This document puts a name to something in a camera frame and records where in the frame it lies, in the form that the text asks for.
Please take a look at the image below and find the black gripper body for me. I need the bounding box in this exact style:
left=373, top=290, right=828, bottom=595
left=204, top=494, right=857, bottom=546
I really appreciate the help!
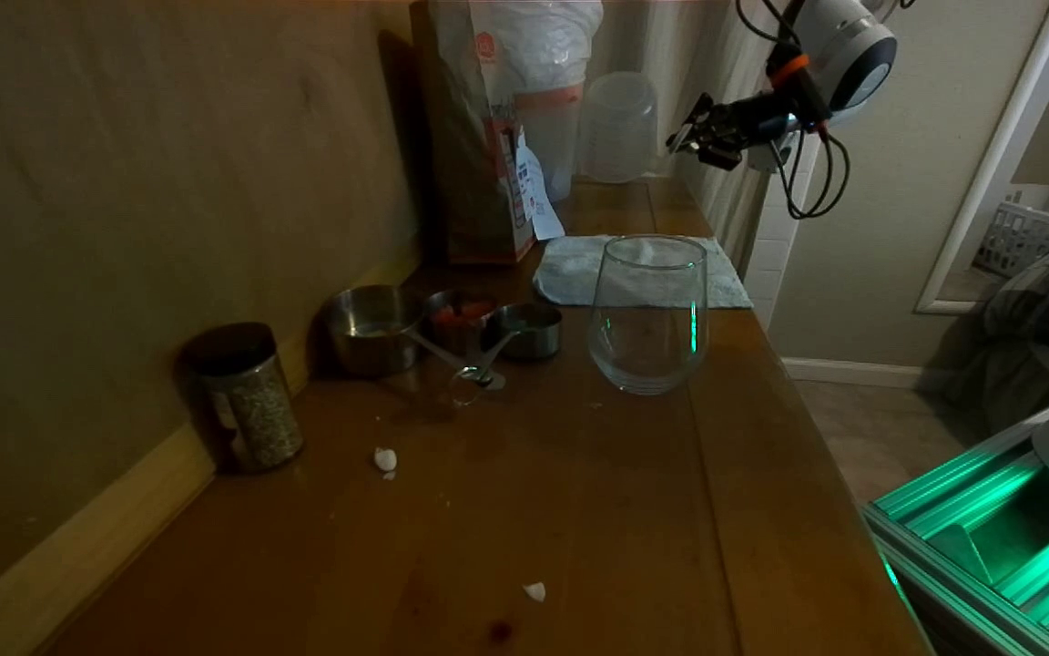
left=704, top=88, right=800, bottom=173

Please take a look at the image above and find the translucent plastic measuring jar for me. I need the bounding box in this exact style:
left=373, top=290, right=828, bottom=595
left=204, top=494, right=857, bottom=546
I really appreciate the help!
left=579, top=69, right=663, bottom=188

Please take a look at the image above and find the white printed paper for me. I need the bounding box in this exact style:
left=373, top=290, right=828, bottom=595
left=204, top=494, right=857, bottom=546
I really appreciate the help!
left=505, top=124, right=573, bottom=250

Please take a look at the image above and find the white folded cloth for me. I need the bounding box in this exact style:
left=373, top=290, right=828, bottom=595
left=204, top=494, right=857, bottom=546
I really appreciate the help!
left=532, top=233, right=758, bottom=315

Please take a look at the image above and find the clear stemless glass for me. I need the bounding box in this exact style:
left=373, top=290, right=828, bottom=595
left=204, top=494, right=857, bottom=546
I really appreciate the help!
left=588, top=233, right=715, bottom=401

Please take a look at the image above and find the brown bag with label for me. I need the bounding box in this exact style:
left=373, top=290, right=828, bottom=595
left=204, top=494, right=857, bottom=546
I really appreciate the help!
left=408, top=0, right=538, bottom=275

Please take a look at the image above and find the small steel measuring cup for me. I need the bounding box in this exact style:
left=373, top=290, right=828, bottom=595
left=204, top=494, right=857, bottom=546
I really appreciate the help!
left=473, top=301, right=568, bottom=380

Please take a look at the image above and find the medium steel measuring cup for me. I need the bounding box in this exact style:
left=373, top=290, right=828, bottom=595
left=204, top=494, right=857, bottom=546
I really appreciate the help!
left=418, top=290, right=505, bottom=365

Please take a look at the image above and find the white laundry basket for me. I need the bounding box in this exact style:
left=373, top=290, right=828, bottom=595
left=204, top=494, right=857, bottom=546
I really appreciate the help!
left=971, top=180, right=1049, bottom=286

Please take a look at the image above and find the plaid blanket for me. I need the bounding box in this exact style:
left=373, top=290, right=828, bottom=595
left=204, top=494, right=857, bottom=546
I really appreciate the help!
left=918, top=233, right=1049, bottom=446

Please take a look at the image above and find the large steel measuring cup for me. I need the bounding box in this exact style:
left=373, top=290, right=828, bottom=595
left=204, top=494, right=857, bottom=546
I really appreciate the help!
left=325, top=280, right=505, bottom=394

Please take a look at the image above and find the wooden dresser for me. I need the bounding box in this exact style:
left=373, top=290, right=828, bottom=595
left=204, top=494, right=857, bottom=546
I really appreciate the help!
left=36, top=177, right=937, bottom=656

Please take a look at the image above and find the spice can with dark lid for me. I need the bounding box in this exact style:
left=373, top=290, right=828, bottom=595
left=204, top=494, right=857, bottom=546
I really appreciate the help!
left=176, top=320, right=308, bottom=478

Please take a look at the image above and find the wooden back panel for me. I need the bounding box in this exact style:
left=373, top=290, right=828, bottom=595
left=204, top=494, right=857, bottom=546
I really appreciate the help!
left=0, top=0, right=433, bottom=656

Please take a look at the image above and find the white door frame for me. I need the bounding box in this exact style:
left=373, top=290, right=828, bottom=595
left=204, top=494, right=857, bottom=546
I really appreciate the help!
left=914, top=0, right=1049, bottom=320

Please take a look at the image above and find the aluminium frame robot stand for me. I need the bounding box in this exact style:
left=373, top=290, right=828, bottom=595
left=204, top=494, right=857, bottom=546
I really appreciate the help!
left=864, top=399, right=1049, bottom=656

